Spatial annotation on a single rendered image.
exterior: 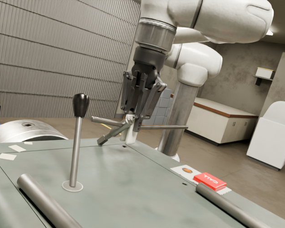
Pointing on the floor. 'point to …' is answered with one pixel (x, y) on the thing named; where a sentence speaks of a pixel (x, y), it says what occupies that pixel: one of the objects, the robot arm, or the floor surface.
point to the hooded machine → (273, 136)
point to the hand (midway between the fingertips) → (130, 129)
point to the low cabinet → (219, 123)
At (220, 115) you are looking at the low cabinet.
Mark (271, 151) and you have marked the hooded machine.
